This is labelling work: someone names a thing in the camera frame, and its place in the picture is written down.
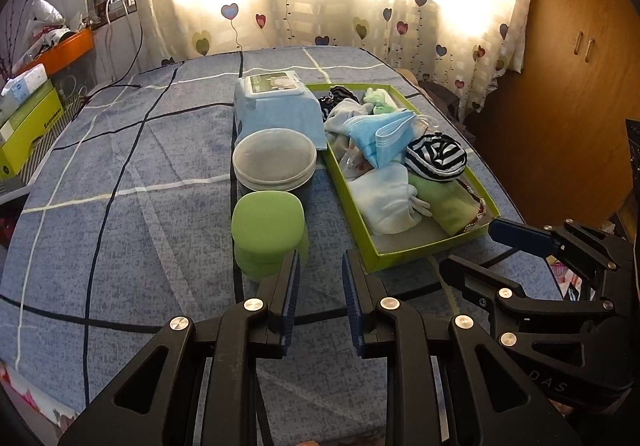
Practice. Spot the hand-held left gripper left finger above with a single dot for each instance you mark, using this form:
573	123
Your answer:
291	296

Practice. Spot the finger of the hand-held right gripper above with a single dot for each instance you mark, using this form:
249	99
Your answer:
470	276
520	233

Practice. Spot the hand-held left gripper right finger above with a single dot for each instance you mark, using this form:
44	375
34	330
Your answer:
351	296

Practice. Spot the green shallow cardboard box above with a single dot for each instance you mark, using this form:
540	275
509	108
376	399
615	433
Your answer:
400	256

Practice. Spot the green towel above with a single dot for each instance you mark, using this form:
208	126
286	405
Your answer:
450	206

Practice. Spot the light blue baby mitten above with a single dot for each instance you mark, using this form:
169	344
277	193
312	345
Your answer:
385	201

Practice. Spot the wide striped black white sock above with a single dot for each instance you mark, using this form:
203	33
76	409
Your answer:
435	154

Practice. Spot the clear plastic packet red contents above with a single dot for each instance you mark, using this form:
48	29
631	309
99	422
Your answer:
350	161

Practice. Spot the blue face mask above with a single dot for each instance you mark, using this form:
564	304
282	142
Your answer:
380	136

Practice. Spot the grey sock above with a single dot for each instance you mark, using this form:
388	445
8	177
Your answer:
340	119

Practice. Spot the green plastic bag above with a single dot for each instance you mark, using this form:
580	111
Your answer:
380	101

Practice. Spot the thin striped black white cloth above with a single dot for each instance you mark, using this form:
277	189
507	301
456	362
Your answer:
340	94

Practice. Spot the green jar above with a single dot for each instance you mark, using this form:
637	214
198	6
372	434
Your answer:
267	226

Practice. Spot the clear round lidded container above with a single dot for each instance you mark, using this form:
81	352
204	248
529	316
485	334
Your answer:
275	159

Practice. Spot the blue checked bed sheet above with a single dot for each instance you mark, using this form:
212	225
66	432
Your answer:
150	226

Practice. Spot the dark dotted cloth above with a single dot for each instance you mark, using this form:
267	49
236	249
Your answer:
440	94

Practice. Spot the wet wipes pack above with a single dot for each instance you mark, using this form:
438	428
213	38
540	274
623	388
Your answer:
270	111

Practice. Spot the brown towel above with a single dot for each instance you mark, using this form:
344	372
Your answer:
407	75

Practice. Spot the floral printed bed cover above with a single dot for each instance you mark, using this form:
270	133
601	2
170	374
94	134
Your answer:
30	386

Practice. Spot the striped cardboard box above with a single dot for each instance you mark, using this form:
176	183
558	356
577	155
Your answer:
35	161

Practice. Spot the lime green box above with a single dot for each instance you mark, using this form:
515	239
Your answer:
27	136

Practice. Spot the flat white green box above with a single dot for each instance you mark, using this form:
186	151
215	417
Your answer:
25	110

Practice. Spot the orange tray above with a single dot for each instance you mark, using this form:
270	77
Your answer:
65	49

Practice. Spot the blue tissue box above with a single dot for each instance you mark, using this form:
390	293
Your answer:
22	86

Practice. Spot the white plastic bag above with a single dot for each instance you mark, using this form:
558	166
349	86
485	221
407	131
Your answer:
45	11

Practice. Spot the purple decorative branches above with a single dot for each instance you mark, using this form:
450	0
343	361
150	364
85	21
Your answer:
7	46

